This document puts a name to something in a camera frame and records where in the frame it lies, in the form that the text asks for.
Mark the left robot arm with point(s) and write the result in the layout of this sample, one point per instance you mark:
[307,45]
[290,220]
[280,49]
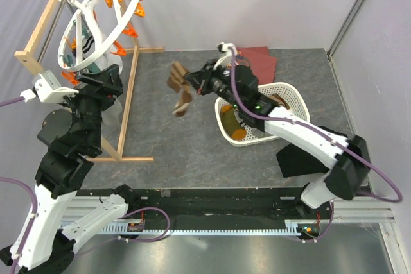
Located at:
[72,134]

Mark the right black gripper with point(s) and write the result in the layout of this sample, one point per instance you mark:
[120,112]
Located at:
[200,79]

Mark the white sock black stripes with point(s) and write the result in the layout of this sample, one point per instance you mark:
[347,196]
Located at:
[104,61]

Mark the brown striped sock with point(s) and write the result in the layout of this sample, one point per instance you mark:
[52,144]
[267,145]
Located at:
[178,83]
[279,100]

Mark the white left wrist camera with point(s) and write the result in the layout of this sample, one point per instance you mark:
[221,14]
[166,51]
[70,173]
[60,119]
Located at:
[47,89]

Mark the red printed t-shirt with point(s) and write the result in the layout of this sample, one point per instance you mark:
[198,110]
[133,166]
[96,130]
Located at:
[263,65]

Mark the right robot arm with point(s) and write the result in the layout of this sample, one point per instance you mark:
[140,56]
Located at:
[346,161]

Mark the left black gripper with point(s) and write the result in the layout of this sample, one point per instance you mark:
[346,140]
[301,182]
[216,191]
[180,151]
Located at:
[105,85]

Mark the white round sock hanger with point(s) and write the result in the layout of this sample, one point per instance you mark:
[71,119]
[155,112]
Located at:
[84,21]

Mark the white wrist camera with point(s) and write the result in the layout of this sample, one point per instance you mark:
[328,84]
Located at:
[228,53]
[47,89]

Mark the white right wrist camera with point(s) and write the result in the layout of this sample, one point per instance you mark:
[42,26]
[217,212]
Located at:
[228,53]

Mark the slotted cable duct rail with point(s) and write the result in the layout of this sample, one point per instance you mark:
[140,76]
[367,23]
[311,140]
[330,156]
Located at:
[124,228]

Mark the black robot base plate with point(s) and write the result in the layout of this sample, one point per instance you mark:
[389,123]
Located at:
[225,209]

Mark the black folded garment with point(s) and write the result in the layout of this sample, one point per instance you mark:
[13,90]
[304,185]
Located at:
[298,161]

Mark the aluminium frame rail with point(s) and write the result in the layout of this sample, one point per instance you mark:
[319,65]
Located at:
[359,210]

